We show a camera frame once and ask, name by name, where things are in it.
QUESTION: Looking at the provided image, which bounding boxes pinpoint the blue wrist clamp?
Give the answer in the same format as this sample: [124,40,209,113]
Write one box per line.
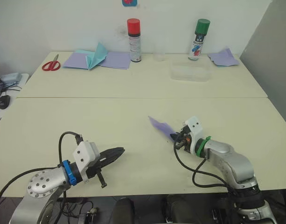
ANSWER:
[61,159,77,187]

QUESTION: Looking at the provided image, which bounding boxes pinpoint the grey blue small box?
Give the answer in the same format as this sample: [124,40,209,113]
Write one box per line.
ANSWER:
[0,72,23,83]

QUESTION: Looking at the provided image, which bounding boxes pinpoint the red and blue wall sticker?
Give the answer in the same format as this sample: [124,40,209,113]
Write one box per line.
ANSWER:
[121,0,138,8]

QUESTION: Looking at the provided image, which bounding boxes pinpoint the black computer mouse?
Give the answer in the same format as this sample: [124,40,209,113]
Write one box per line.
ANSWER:
[0,95,11,110]

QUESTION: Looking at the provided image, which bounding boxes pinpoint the green wrist cable tie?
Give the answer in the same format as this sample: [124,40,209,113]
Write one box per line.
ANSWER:
[195,136,212,159]

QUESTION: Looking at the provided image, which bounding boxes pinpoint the green cap spray can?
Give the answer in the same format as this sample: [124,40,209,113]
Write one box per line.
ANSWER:
[188,18,211,62]

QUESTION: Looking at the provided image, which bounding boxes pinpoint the red cap spray can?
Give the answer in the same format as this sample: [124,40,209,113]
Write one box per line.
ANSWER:
[126,18,143,63]

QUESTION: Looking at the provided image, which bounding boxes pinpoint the flat purple paper sheet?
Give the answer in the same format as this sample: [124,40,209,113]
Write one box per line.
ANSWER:
[98,51,132,70]
[62,51,90,70]

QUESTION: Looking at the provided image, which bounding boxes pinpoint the black cables under table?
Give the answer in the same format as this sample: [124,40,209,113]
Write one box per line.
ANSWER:
[60,197,99,224]

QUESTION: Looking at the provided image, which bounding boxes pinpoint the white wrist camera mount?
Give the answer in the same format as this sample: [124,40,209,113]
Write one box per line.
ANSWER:
[184,115,203,154]
[72,140,102,183]

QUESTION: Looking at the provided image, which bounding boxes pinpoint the purple paper sheet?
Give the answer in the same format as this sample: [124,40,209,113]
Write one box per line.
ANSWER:
[207,47,241,68]
[98,51,132,70]
[62,51,90,70]
[147,115,179,142]

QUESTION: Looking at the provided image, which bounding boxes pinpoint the red handled scissors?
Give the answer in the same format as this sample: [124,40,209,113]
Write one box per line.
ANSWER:
[42,54,62,71]

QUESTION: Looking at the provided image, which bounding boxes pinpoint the grey partition panel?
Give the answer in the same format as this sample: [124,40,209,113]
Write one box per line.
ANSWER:
[240,0,286,131]

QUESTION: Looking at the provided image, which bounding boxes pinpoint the clear plastic tray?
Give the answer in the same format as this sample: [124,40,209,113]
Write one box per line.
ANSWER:
[169,60,213,83]

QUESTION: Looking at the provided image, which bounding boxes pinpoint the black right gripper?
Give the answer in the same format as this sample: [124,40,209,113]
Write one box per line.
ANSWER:
[169,124,193,153]

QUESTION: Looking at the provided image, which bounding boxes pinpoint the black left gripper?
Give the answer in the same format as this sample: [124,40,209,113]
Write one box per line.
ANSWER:
[85,147,126,181]

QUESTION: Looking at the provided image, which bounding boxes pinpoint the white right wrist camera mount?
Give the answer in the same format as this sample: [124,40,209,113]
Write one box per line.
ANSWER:
[184,115,203,154]

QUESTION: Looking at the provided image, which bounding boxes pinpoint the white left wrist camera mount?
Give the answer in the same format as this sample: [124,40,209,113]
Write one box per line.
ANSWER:
[72,140,102,183]

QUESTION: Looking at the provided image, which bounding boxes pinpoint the dark rounded shape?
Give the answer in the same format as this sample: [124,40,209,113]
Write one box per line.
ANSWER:
[115,196,136,224]

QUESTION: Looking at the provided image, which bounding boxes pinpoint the white side table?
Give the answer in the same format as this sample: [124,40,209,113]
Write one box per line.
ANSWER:
[0,73,30,121]

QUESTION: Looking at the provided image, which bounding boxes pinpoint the crumpled purple paper sheet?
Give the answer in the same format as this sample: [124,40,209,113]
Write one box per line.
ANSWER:
[207,47,241,68]

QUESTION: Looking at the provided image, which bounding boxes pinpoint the light blue paper airplane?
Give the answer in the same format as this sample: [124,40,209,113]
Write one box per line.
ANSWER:
[85,42,109,71]

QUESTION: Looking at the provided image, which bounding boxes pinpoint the small clear plastic cup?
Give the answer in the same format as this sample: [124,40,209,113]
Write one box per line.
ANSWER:
[153,53,166,63]

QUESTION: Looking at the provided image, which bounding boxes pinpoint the black hanging strap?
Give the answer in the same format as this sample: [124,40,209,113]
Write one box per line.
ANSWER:
[98,171,108,189]

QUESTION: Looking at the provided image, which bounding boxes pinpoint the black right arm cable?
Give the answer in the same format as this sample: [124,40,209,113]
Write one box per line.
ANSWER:
[173,141,239,195]

